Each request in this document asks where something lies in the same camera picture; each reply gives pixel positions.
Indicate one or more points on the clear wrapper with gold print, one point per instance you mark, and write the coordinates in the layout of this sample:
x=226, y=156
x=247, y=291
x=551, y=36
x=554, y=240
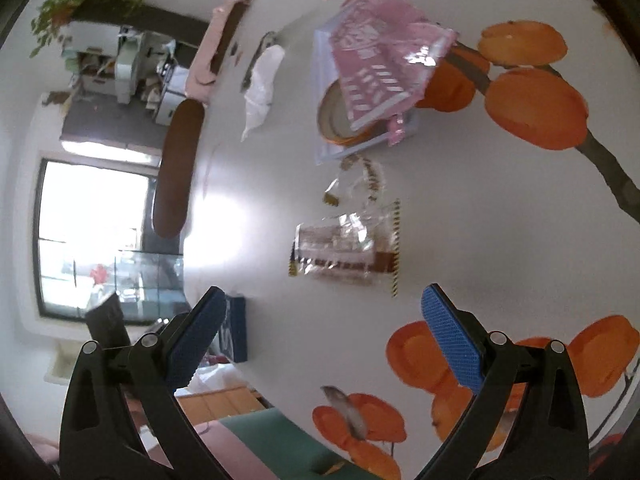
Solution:
x=370, y=175

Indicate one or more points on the clear wrapper with striped edge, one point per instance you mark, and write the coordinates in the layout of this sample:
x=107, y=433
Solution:
x=345, y=255

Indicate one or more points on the clear plastic box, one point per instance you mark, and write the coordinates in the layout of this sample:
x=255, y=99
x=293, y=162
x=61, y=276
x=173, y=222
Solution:
x=322, y=55

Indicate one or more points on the white cabinet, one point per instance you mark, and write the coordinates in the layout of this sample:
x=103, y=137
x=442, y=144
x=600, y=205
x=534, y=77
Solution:
x=172, y=95

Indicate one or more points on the white crumpled tissue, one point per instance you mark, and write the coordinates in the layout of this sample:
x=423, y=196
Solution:
x=262, y=80

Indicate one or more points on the blue cartoon card box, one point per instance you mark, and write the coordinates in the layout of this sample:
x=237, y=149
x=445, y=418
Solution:
x=236, y=327

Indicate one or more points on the window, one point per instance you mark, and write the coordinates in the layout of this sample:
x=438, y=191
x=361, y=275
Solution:
x=90, y=220

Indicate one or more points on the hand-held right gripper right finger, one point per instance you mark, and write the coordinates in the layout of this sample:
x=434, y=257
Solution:
x=450, y=335

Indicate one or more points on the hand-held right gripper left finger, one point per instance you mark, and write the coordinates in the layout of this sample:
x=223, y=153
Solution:
x=197, y=335

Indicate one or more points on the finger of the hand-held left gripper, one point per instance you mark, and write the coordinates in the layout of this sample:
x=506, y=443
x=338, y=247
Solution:
x=107, y=322

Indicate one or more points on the brown tape roll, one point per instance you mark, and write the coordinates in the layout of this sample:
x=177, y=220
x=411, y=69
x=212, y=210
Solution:
x=330, y=110

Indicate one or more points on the pink flat object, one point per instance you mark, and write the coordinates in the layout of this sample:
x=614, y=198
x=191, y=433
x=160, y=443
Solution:
x=225, y=460

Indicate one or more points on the white plastic bag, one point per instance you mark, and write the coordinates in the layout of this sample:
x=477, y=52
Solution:
x=220, y=377

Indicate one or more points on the pink patterned packet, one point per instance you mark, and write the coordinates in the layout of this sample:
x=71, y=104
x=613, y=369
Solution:
x=380, y=50

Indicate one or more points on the green flat object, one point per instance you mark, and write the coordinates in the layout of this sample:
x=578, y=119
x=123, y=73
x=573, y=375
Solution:
x=290, y=445

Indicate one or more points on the chair with pink cloth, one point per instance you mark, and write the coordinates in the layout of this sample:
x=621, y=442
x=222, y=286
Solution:
x=200, y=75

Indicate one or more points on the cluttered shelf unit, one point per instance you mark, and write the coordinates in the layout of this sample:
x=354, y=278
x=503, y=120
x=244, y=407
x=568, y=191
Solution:
x=125, y=65

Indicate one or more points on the crumpled green-white wrapper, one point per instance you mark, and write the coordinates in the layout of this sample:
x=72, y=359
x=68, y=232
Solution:
x=267, y=40

